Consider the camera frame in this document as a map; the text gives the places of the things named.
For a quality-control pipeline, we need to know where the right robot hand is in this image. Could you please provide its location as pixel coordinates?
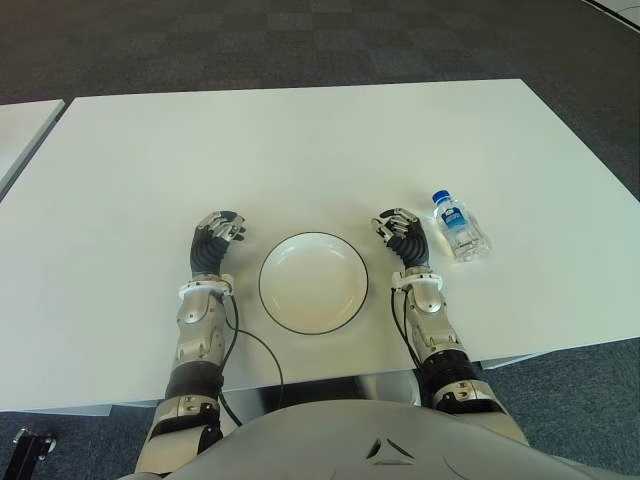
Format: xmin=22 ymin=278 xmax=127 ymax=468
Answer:
xmin=370 ymin=205 xmax=432 ymax=272

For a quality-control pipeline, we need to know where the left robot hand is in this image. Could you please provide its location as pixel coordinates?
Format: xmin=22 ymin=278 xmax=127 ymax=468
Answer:
xmin=188 ymin=209 xmax=248 ymax=279

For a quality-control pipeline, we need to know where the clear water bottle blue cap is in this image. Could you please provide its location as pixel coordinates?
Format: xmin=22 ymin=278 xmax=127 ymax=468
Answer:
xmin=431 ymin=189 xmax=492 ymax=263

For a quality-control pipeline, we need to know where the white plate black rim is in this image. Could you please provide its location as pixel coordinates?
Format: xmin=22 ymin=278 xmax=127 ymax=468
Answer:
xmin=258 ymin=231 xmax=371 ymax=336

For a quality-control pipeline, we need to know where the grey robot torso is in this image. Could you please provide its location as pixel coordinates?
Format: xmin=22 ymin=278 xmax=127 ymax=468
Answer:
xmin=194 ymin=393 xmax=640 ymax=480

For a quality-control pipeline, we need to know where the white side table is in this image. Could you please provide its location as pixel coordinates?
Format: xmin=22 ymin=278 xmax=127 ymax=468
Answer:
xmin=0 ymin=98 xmax=67 ymax=199

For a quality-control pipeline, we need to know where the black stand with caster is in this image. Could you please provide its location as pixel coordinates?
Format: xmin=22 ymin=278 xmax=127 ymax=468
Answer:
xmin=0 ymin=427 xmax=59 ymax=480

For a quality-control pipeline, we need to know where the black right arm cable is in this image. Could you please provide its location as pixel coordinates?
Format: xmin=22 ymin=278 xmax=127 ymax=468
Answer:
xmin=391 ymin=287 xmax=424 ymax=372

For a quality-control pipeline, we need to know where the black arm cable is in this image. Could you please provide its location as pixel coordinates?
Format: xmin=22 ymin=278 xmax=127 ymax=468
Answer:
xmin=391 ymin=287 xmax=424 ymax=372
xmin=215 ymin=292 xmax=287 ymax=427

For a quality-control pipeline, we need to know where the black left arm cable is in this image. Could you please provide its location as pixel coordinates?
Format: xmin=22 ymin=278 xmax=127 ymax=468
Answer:
xmin=215 ymin=292 xmax=287 ymax=427

